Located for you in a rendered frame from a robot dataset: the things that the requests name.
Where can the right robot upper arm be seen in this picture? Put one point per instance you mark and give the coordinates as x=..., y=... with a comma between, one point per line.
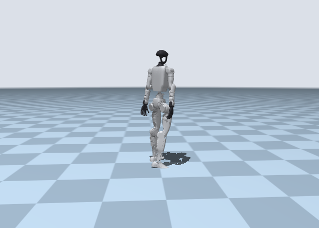
x=170, y=75

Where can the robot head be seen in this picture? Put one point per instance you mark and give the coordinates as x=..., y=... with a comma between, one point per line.
x=161, y=54

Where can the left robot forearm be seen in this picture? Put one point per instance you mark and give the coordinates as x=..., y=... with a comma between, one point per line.
x=146, y=97

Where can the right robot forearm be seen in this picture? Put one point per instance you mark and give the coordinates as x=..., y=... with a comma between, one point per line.
x=171, y=94

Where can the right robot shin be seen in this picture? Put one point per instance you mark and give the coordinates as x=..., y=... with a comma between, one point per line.
x=160, y=145

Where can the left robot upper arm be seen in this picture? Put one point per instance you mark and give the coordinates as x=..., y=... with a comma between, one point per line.
x=149, y=79

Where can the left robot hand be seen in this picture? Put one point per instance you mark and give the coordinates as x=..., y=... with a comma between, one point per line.
x=144, y=108

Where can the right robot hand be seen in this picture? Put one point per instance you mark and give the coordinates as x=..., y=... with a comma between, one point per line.
x=170, y=111

